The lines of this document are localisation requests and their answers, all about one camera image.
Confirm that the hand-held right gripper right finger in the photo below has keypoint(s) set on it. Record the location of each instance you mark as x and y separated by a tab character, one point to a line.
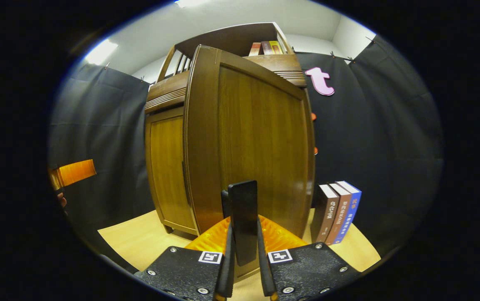
265	271

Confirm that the blue book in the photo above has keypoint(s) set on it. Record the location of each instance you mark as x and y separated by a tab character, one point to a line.
350	209

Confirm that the brown book with white top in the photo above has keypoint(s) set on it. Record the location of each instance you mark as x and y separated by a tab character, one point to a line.
322	215

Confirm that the dark brown book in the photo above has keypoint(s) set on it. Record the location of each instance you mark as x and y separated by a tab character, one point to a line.
266	48

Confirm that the large ceiling light panel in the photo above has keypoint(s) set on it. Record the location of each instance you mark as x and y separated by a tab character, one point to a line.
189	3

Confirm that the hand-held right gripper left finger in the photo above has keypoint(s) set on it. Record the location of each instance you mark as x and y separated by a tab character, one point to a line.
226	271

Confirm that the wooden cabinet door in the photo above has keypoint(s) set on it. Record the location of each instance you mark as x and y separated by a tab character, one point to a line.
256	138
166	167

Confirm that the reddish brown book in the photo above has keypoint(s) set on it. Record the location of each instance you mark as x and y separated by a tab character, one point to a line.
340	217

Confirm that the small ceiling light panel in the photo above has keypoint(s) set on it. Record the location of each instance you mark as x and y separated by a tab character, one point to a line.
101	52

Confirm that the wooden double-door shoe cabinet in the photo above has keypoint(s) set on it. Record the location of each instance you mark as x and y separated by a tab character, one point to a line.
223	39

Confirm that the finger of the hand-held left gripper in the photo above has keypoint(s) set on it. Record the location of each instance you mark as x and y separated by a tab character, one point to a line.
74	172

